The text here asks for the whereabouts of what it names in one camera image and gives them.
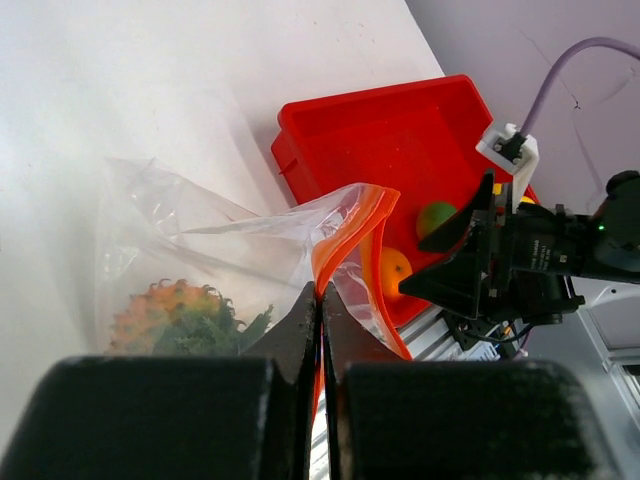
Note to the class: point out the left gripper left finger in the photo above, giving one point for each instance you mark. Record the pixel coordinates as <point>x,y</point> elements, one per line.
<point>177,417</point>

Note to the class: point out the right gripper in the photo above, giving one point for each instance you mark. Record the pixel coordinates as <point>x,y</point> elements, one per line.
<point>541,252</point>

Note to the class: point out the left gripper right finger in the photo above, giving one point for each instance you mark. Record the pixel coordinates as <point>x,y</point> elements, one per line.
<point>392,418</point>

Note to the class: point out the toy orange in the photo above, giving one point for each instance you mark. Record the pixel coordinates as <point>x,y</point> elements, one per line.
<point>394,268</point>

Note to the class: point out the toy pineapple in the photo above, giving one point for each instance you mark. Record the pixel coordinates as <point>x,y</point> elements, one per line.
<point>175,319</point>

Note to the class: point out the clear zip top bag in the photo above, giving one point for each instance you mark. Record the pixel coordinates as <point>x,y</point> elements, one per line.
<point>155,224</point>

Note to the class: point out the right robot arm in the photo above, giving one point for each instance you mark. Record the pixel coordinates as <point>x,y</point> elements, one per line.
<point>617,248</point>

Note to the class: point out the green toy lime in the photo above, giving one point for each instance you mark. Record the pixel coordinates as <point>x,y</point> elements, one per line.
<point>432,216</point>

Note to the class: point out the red plastic tray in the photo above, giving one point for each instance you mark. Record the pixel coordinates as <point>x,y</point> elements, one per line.
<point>418,138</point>

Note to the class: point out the aluminium mounting rail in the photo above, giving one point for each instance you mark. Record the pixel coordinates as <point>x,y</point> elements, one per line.
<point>430,336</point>

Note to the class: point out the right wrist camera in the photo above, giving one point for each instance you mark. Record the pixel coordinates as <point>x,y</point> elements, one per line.
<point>518,155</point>

